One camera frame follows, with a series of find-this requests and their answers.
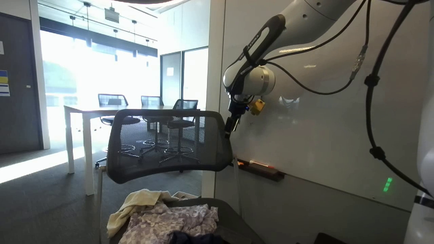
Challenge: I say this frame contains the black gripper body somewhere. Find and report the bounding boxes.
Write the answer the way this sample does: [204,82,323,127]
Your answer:
[224,95,250,137]

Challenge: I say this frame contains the black mesh office chair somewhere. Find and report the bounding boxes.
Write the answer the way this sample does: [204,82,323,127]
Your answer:
[97,107,266,244]

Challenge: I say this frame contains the purple white patterned garment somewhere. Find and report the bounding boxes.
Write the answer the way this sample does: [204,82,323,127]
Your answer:
[118,202,221,244]

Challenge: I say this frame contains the background office chair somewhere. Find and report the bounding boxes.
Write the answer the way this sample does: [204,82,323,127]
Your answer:
[140,93,166,137]
[166,97,201,165]
[95,92,143,169]

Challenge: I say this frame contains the orange marker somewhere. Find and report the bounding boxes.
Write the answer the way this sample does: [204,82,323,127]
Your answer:
[246,158,278,169]

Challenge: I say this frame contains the black whiteboard tray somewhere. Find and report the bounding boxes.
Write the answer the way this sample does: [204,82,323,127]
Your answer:
[236,157,288,183]

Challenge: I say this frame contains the large whiteboard panel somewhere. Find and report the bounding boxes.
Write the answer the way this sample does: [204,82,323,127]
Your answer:
[216,0,434,214]

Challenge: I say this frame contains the dark navy garment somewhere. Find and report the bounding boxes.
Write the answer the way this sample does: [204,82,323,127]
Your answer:
[168,230,230,244]

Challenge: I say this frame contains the cream cloth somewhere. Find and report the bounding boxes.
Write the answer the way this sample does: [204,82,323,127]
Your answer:
[106,188,201,238]

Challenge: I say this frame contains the white table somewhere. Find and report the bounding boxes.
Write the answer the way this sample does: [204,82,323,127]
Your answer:
[63,104,201,196]

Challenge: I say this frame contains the grey door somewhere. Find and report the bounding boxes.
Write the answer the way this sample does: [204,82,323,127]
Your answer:
[0,12,45,154]

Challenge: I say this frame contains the blue yellow door poster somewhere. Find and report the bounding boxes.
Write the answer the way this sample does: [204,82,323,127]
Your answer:
[0,69,11,97]

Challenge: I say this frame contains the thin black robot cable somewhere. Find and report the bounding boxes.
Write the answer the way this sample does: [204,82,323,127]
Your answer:
[243,0,373,97]

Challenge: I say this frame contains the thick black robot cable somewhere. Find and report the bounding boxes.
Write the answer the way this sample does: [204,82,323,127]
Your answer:
[364,0,434,198]

